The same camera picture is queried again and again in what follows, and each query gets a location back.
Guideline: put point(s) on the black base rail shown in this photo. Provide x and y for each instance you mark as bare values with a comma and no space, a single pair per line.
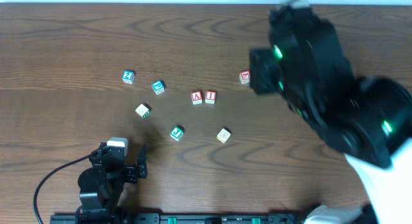
154,218

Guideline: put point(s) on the red letter I block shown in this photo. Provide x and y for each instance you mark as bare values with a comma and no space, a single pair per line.
210,97

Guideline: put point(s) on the blue letter P block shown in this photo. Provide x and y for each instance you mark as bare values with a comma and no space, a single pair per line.
158,87

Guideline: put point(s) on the plain yellow wooden block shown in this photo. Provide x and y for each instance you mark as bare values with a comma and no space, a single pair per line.
223,135

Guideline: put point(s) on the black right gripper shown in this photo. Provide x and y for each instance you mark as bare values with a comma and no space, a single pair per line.
262,71

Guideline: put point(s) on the blue number 2 block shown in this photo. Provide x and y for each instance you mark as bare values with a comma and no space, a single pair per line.
128,77

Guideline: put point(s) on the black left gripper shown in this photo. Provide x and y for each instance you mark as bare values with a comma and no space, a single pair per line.
131,172

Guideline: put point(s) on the green letter R block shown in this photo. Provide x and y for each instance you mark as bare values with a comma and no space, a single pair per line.
143,110

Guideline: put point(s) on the red letter E block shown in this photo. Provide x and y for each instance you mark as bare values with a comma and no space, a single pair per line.
244,77

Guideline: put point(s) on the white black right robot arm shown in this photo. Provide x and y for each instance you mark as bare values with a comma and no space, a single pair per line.
368,119

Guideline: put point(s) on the green letter J block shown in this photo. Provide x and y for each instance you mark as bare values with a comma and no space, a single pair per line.
176,133

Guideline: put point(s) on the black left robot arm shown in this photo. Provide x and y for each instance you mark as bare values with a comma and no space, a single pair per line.
102,185

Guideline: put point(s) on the red letter A block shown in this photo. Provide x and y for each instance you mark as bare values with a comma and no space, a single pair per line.
196,97

